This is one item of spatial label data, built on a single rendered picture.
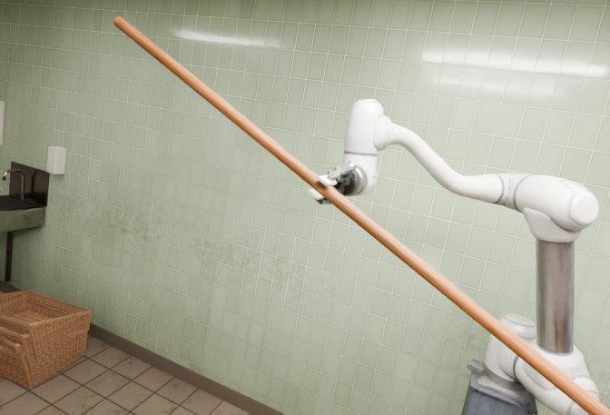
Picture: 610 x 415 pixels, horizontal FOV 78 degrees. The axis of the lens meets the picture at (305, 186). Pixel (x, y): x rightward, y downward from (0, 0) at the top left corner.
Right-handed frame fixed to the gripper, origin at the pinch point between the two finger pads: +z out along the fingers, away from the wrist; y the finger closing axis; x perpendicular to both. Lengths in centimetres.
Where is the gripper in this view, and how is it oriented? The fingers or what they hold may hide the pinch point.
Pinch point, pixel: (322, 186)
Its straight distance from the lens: 87.8
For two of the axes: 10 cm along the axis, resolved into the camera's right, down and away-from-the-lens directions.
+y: -5.4, 7.9, 2.9
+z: -3.8, 0.8, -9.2
